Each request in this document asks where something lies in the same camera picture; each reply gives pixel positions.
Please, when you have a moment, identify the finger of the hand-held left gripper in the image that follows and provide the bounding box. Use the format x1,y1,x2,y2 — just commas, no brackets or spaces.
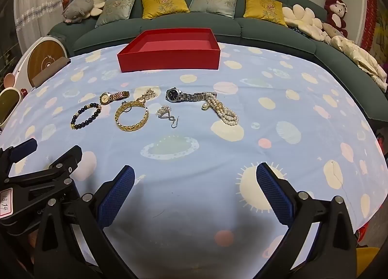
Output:
0,138,38,165
6,145,83,201

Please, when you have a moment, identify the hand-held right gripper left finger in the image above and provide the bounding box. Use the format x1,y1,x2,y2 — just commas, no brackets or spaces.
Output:
32,164,137,279

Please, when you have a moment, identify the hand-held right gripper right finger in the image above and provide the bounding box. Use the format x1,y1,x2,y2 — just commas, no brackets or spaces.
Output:
256,162,358,279

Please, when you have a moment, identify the dark bead bracelet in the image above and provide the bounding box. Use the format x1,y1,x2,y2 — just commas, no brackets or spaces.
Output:
71,102,102,130

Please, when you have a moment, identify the gold chain bracelet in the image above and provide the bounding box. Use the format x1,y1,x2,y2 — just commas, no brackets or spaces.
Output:
114,100,150,131

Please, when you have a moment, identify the gold wristwatch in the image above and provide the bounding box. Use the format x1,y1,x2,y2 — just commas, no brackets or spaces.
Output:
100,91,130,105

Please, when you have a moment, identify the pearl bracelet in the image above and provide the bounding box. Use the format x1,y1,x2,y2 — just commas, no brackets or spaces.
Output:
202,92,239,126

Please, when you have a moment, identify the small silver brooch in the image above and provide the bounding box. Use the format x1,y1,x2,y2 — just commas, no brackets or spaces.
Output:
156,105,173,119

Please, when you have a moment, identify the thin gold necklace chain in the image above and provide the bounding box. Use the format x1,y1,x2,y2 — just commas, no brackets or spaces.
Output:
135,88,158,105

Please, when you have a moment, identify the silver wristwatch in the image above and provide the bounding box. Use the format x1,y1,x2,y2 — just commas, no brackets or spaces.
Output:
165,87,210,104

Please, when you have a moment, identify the red cardboard box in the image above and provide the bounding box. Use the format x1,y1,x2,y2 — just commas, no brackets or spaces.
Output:
117,28,221,72

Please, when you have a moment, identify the white mirror with round ears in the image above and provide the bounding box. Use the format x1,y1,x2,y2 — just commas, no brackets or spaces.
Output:
0,73,29,128

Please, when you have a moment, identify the blue planet-print tablecloth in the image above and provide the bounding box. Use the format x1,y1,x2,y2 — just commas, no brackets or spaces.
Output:
0,42,388,279

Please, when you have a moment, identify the brown bike seat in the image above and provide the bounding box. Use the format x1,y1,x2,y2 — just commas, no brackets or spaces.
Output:
32,57,72,88

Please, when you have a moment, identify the white round wooden-top chair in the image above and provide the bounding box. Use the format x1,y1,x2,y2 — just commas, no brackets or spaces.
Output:
12,35,69,90

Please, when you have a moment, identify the yellow object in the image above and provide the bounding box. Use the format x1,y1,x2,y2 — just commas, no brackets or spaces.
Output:
355,247,381,279

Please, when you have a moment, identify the white sheer curtain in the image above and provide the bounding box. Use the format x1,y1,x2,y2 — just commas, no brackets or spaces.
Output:
14,0,79,55

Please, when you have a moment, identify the grey pig plush toy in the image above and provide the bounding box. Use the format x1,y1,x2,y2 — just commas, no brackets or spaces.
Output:
62,0,95,24

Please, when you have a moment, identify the cream quilted blanket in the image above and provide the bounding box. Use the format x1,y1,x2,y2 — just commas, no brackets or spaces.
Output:
329,35,388,92

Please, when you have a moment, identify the dark green sofa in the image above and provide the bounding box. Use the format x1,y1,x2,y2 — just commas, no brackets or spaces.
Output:
48,0,388,122

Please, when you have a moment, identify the white flower-shaped cushion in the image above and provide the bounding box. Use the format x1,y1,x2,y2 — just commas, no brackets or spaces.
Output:
282,4,331,41

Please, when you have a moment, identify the yellow embroidered cushion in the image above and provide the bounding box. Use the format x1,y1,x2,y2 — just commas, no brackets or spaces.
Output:
243,0,288,27
141,0,190,20

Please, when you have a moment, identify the dark red monkey plush toy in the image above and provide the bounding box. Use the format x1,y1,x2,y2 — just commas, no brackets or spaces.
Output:
324,0,349,37

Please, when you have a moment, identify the red wall hanging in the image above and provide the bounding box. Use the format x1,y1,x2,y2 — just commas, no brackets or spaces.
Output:
362,0,379,43

